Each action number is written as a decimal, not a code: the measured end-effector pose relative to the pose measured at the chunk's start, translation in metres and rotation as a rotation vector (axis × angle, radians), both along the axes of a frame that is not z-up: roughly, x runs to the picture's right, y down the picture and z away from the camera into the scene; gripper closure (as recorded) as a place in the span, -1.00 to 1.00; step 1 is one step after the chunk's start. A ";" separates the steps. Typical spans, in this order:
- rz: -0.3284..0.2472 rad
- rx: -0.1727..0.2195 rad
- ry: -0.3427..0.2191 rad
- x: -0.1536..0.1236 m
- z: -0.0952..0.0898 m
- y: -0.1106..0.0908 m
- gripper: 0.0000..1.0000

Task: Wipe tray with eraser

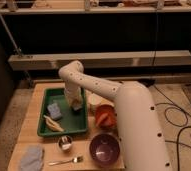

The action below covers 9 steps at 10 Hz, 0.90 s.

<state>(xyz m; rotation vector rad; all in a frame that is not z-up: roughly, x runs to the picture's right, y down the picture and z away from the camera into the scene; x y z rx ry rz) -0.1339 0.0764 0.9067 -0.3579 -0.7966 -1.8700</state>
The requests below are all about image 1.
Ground orange bowl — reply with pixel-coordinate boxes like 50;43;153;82
95;104;116;128

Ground green plastic tray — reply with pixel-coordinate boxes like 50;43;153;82
37;88;88;137

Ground silver fork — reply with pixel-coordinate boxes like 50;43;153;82
48;156;83;166

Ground metal shelf rail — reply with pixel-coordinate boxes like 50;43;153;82
8;50;191;71

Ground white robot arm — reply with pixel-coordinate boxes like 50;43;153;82
58;61;173;171

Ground blue eraser sponge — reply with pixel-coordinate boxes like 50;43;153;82
47;103;62;120

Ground grey blue cloth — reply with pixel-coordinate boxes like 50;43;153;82
18;146;44;171

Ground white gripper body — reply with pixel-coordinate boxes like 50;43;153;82
66;95;83;111

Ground orange carrot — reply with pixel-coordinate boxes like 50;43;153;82
96;113;108;126

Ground purple bowl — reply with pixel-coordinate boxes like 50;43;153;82
89;134;120;167

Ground black floor cables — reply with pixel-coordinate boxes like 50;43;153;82
151;84;191;171

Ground small metal cup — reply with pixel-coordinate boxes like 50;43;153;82
58;135;72;151

